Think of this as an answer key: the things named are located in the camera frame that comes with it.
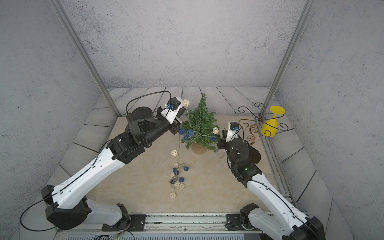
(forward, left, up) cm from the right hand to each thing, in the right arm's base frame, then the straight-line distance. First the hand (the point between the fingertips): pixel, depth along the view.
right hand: (223, 129), depth 74 cm
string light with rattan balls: (-15, +25, -27) cm, 40 cm away
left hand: (-4, +17, +18) cm, 25 cm away
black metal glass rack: (+5, -18, +1) cm, 18 cm away
